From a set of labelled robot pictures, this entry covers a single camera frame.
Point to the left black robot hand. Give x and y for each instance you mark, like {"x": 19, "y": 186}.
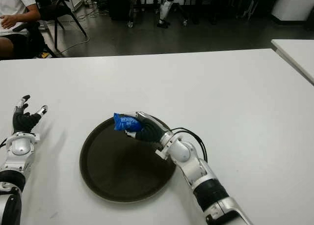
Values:
{"x": 23, "y": 121}

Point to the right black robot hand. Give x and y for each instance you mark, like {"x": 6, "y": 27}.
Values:
{"x": 149, "y": 131}

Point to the blue Oreo cookie package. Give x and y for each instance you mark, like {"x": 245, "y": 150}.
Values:
{"x": 125, "y": 123}

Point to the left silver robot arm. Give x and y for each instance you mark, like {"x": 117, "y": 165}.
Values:
{"x": 18, "y": 147}

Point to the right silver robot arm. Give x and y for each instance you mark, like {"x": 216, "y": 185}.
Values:
{"x": 203, "y": 176}

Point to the round dark brown tray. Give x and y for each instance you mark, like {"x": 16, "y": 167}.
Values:
{"x": 117, "y": 168}

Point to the yellow black floor object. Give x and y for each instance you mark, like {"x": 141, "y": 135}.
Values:
{"x": 45, "y": 55}

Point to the black office chair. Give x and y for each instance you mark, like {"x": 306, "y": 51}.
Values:
{"x": 36, "y": 43}

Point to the black wheeled robot stand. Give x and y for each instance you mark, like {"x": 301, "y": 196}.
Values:
{"x": 130, "y": 16}

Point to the black equipment cabinet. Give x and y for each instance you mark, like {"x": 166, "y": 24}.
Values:
{"x": 119, "y": 4}

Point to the black folding chair rack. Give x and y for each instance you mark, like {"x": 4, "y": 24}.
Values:
{"x": 235, "y": 4}

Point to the white side table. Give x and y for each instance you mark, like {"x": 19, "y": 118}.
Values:
{"x": 296, "y": 53}

